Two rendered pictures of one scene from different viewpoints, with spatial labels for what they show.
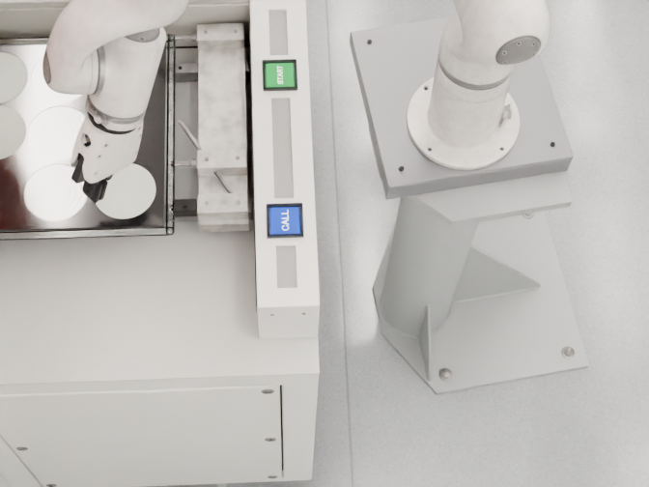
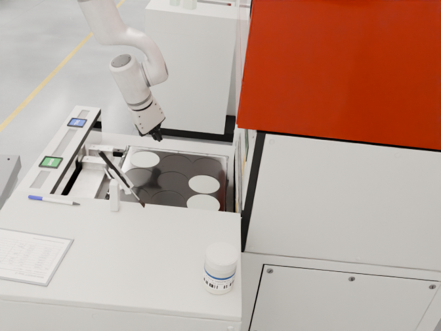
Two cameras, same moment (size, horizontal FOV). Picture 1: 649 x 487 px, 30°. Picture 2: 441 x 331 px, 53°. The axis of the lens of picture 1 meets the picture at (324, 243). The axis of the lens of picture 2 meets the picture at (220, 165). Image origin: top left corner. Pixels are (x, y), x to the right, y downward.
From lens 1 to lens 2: 2.38 m
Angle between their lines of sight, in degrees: 81
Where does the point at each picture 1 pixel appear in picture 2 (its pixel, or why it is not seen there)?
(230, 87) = (77, 192)
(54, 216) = (178, 155)
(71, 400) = not seen: hidden behind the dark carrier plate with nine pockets
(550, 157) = not seen: outside the picture
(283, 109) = (56, 154)
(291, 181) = (67, 133)
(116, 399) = not seen: hidden behind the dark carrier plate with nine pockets
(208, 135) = (98, 177)
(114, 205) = (150, 155)
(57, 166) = (174, 169)
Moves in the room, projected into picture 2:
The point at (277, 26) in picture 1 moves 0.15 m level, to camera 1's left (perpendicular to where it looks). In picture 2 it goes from (39, 182) to (90, 191)
